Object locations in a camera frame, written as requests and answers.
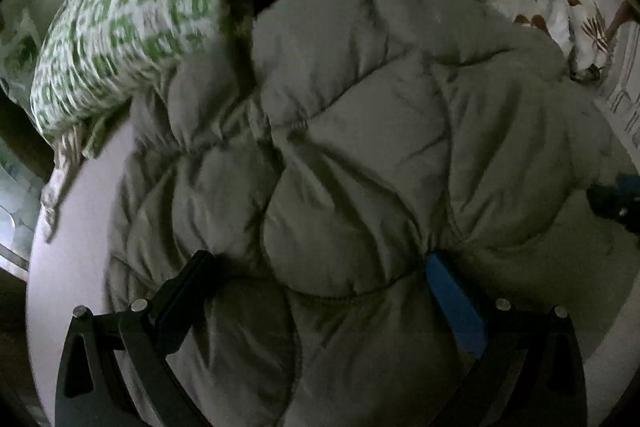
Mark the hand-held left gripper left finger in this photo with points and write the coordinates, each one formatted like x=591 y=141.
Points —
x=185 y=297

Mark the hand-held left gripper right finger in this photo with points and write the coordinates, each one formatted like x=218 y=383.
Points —
x=455 y=307

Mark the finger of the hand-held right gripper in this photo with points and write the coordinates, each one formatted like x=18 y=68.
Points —
x=610 y=202

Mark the grey puffer jacket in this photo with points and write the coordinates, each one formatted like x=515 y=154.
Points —
x=350 y=132

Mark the white bed sheet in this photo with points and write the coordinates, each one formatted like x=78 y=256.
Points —
x=65 y=257

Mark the white line patterned cloth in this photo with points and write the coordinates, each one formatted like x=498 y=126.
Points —
x=625 y=72

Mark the green patterned pillow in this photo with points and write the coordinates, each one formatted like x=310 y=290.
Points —
x=115 y=37

